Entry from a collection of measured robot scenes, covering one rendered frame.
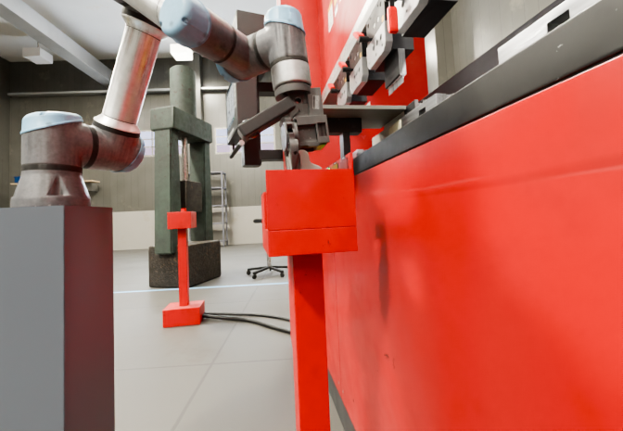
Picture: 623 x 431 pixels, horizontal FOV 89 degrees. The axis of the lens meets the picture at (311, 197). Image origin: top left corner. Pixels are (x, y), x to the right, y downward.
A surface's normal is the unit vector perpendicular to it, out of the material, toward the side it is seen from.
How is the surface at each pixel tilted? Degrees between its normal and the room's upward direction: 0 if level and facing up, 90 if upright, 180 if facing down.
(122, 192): 90
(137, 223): 90
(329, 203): 90
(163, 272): 90
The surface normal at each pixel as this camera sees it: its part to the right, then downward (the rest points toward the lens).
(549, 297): -0.99, 0.04
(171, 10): -0.47, -0.03
